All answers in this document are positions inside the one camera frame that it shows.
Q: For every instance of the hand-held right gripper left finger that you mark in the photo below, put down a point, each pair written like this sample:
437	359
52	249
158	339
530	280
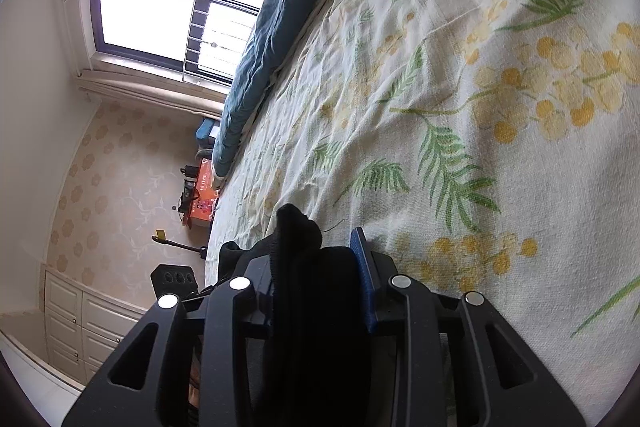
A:
250	302

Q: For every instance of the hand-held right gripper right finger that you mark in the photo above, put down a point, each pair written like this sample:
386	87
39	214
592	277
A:
364	277

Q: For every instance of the black pants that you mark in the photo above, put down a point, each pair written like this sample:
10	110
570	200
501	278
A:
315	332

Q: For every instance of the black power strip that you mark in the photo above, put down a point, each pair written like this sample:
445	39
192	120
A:
175	279

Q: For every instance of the black tripod stand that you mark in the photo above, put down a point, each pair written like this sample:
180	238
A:
185	248

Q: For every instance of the orange box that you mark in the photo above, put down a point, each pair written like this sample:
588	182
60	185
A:
202	192

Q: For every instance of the white cabinet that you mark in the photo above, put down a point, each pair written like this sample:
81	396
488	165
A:
75	317

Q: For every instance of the blue bag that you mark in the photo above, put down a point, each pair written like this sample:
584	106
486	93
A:
204	131

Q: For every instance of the floral bed sheet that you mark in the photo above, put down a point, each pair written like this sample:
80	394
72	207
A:
450	82

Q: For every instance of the beige curtain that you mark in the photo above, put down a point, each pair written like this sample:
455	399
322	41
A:
150	89

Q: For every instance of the teal blanket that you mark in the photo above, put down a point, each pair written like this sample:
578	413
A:
270	17

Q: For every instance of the window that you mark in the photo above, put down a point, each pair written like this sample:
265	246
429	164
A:
145	7

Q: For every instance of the white window guard rail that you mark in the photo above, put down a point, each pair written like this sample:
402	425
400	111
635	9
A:
225	32

